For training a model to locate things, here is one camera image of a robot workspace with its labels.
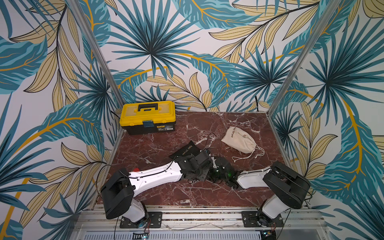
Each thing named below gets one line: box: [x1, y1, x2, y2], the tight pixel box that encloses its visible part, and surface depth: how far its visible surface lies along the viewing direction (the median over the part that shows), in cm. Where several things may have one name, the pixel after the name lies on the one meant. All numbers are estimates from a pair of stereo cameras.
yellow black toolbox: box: [119, 100, 177, 135], surface depth 99 cm
